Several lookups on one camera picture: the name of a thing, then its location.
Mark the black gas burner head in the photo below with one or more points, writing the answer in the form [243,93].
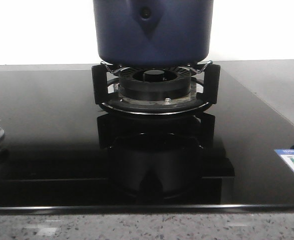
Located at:
[154,89]

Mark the black pot support grate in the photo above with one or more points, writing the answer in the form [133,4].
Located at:
[106,83]

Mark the black glass cooktop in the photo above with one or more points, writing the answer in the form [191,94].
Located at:
[62,154]

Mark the dark blue cooking pot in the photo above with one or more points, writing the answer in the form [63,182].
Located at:
[153,33]

